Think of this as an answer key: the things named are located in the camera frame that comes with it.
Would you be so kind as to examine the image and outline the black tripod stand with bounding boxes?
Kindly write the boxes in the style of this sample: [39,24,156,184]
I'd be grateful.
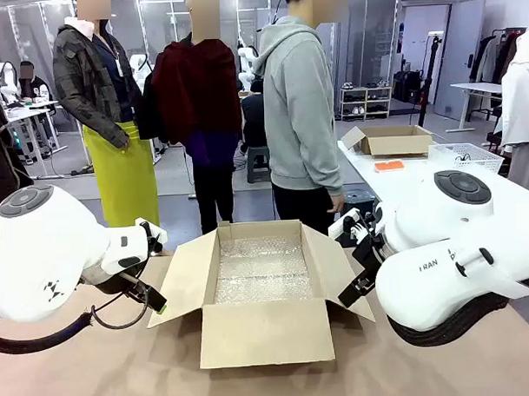
[413,33,446,129]

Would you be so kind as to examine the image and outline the white work table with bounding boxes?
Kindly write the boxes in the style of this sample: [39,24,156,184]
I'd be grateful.
[2,99,69,180]

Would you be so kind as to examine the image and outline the seated person black white jacket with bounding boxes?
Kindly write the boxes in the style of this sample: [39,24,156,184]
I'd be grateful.
[17,59,58,164]

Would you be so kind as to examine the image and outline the person's right hand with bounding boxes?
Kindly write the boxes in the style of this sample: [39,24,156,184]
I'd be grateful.
[326,194,347,215]

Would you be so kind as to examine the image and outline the grey plastic stool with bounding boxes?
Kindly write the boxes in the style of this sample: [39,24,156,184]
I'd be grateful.
[245,145,272,185]

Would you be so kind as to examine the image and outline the person in grey hoodie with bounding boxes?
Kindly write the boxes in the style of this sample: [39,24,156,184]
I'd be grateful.
[255,0,358,239]

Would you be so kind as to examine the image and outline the black left arm cable sleeve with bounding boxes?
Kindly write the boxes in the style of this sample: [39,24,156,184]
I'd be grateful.
[0,311,96,357]

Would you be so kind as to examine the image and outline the white shoe rack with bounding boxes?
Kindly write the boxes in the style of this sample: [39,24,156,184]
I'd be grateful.
[339,83,394,122]

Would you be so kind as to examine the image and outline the clear bubble wrap sheet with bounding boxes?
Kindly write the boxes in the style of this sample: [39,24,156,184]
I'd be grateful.
[211,234,316,305]

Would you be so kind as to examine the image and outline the black luggage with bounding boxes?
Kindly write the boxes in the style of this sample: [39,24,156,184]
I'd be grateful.
[391,69,428,106]

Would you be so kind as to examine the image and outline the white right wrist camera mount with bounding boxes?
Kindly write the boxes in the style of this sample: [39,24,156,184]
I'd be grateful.
[327,207,374,249]

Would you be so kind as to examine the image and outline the black storage crate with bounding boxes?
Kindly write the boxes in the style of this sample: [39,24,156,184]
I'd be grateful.
[343,195,375,215]

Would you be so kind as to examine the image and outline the white plastic basket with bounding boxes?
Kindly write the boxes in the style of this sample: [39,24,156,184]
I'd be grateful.
[427,141,506,176]

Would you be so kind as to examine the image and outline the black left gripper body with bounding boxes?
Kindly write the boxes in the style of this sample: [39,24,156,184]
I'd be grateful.
[82,263,142,297]

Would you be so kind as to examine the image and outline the small open cardboard box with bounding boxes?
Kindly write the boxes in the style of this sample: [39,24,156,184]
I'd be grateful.
[340,122,434,158]

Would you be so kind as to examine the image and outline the orange flat packet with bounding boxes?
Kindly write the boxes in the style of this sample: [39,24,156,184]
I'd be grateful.
[374,159,406,175]

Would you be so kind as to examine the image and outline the white background desk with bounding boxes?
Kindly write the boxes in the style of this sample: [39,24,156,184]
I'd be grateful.
[449,81,506,134]

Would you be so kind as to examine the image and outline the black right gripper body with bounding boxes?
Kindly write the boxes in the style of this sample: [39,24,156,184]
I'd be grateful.
[352,233,388,283]

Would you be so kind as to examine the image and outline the large open cardboard box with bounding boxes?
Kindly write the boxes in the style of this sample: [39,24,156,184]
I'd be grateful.
[142,215,378,372]

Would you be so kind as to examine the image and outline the seated person in black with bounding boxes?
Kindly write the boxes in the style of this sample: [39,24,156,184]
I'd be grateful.
[240,78,268,153]

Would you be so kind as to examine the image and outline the clothes rack with garments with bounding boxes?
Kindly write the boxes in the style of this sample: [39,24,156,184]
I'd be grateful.
[466,25,529,86]

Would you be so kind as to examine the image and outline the white side table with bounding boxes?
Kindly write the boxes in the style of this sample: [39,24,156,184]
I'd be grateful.
[336,127,529,208]

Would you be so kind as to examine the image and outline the dark hanging garment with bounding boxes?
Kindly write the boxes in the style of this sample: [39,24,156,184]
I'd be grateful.
[0,79,35,213]

